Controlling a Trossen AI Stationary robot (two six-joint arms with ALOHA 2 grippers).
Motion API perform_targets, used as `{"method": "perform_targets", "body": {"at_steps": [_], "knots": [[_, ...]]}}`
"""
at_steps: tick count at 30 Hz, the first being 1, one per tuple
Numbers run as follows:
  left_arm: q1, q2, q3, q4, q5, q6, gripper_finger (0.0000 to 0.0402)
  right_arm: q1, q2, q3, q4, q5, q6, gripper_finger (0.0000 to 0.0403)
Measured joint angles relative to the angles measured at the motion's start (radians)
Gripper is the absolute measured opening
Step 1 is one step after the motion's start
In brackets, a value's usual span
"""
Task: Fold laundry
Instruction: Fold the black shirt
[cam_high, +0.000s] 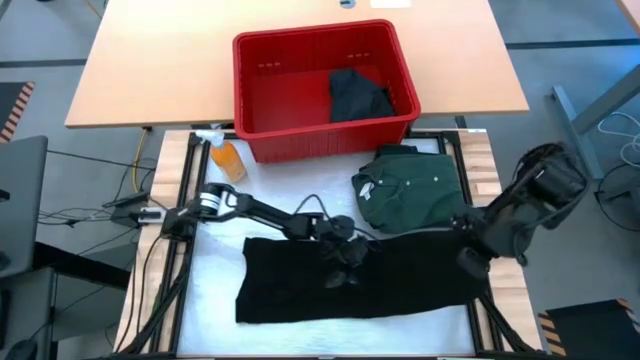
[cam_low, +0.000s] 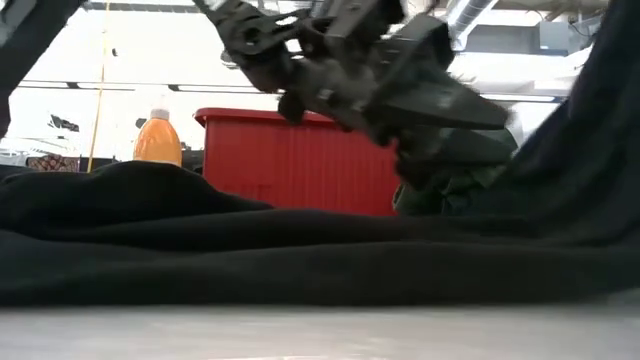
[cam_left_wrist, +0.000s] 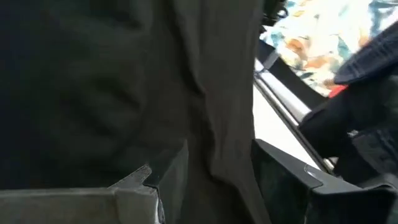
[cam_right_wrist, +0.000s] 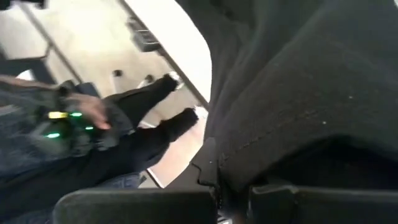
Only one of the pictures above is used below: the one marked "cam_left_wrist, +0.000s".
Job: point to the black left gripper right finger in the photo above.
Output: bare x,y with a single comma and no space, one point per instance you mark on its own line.
286,193

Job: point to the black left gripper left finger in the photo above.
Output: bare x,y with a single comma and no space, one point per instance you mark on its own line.
77,207

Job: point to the black garment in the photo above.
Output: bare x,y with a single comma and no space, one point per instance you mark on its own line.
124,93

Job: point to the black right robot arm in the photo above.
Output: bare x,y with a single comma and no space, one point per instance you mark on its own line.
357,112

